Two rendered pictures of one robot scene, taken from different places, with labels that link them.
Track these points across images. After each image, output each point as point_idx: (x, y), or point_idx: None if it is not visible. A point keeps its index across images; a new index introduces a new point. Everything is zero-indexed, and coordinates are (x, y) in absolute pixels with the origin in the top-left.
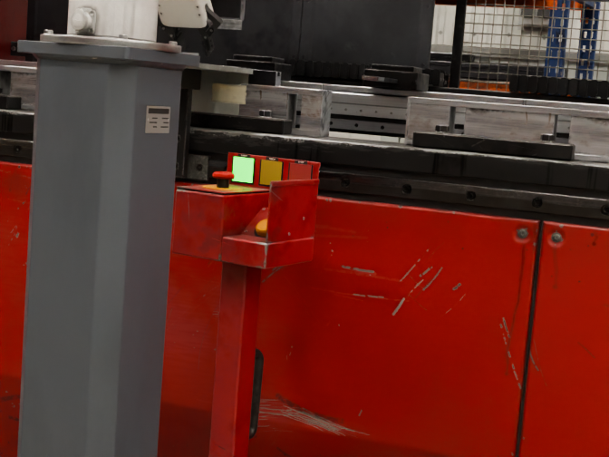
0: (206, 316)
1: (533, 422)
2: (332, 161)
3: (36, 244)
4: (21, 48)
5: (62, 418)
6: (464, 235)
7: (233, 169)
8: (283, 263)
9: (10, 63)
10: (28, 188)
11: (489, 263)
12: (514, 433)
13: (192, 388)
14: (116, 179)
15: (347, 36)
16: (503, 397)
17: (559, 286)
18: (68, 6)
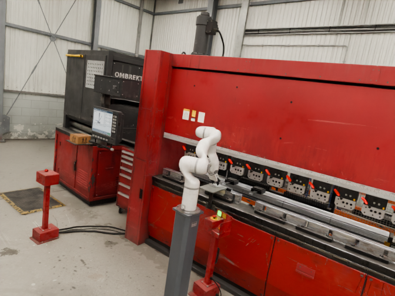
0: (211, 235)
1: (270, 274)
2: (237, 213)
3: (172, 241)
4: (173, 209)
5: (173, 270)
6: (260, 234)
7: (217, 212)
8: (222, 236)
9: None
10: None
11: (264, 241)
12: (266, 275)
13: (208, 248)
14: (185, 235)
15: None
16: (264, 268)
17: (277, 250)
18: None
